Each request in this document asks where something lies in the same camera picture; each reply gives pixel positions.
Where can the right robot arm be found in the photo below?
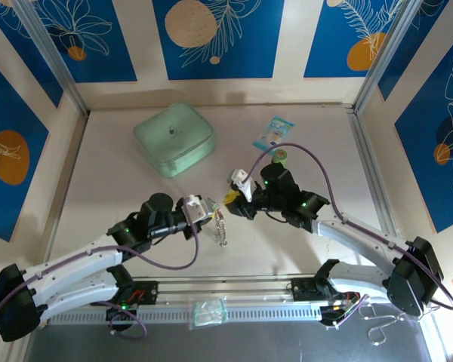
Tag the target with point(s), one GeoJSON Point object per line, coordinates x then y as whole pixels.
{"type": "Point", "coordinates": [355, 237]}

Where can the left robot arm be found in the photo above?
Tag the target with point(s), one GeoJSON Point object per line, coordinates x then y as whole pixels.
{"type": "Point", "coordinates": [79, 264]}

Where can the green bottle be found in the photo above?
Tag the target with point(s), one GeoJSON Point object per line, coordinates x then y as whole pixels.
{"type": "Point", "coordinates": [280, 155]}

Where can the blue white snack packet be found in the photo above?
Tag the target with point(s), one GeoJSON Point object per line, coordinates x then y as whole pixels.
{"type": "Point", "coordinates": [273, 130]}

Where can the mint green zip pouch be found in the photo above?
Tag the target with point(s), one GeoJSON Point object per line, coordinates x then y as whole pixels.
{"type": "Point", "coordinates": [173, 135]}

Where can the clear plastic bag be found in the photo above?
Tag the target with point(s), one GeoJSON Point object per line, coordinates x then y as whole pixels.
{"type": "Point", "coordinates": [207, 313]}

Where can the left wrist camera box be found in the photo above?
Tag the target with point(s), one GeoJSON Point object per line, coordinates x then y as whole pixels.
{"type": "Point", "coordinates": [196, 209]}

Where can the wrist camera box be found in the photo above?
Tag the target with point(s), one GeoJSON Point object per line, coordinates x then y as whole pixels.
{"type": "Point", "coordinates": [196, 209]}
{"type": "Point", "coordinates": [243, 181]}

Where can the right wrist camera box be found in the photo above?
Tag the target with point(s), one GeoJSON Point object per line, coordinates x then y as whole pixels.
{"type": "Point", "coordinates": [243, 181]}

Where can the aluminium rail beam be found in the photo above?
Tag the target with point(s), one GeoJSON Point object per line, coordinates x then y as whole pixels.
{"type": "Point", "coordinates": [230, 286]}

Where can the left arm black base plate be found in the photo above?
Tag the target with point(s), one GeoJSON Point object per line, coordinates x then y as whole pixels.
{"type": "Point", "coordinates": [151, 294]}

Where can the aluminium side rail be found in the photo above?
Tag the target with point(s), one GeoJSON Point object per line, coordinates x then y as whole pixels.
{"type": "Point", "coordinates": [366, 158]}

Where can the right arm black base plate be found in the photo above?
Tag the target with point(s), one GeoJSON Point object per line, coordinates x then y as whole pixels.
{"type": "Point", "coordinates": [302, 288]}

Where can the aluminium frame post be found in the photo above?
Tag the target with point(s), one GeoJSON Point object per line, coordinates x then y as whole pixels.
{"type": "Point", "coordinates": [385, 53]}
{"type": "Point", "coordinates": [51, 53]}

